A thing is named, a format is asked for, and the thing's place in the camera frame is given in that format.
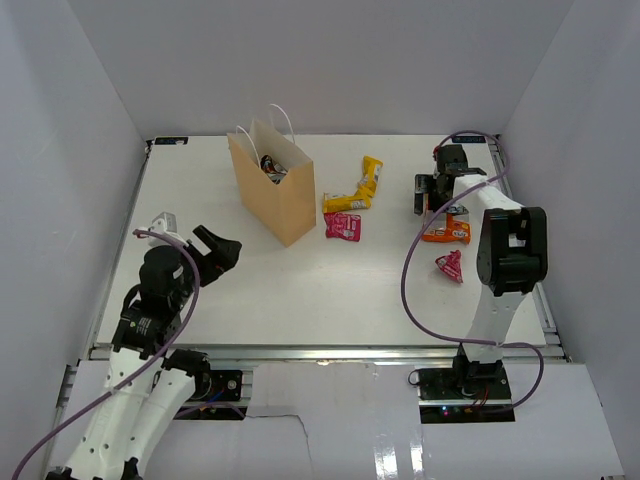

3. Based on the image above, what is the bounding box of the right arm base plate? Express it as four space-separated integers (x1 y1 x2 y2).
407 368 515 425

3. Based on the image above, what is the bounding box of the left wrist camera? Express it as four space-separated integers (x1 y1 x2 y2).
137 211 181 240

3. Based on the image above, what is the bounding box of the yellow snack bar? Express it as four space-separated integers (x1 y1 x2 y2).
322 188 372 214
358 156 383 197

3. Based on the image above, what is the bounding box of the white front cover sheet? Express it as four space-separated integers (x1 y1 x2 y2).
145 363 623 479

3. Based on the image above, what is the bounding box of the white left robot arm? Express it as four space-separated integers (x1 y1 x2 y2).
47 225 242 479

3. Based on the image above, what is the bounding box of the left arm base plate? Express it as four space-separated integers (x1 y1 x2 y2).
176 370 247 420

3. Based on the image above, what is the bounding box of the orange snack packet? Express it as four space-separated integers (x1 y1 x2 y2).
422 204 472 245

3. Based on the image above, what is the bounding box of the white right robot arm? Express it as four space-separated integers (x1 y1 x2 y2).
414 144 548 399

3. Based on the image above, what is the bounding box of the yellow snack bar lower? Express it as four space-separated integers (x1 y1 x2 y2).
322 188 372 214

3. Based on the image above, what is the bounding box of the pink square snack packet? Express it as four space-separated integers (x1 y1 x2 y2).
324 212 362 242

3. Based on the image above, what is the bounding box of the small red triangular snack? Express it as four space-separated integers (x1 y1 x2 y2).
435 250 463 284

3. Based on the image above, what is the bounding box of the dark purple candy packet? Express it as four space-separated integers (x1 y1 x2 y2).
260 155 282 175

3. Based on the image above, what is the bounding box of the brown paper bag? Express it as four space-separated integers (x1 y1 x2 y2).
227 116 317 247

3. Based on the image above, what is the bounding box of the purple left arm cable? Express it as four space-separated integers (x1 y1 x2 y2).
9 227 249 480

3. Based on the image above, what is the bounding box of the aluminium front rail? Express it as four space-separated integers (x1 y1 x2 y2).
74 343 569 364

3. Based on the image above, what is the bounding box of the yellow snack bar upper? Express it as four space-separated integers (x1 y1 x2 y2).
358 156 383 197

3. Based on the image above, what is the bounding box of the silver blue snack packet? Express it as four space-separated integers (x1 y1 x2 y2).
266 170 287 185

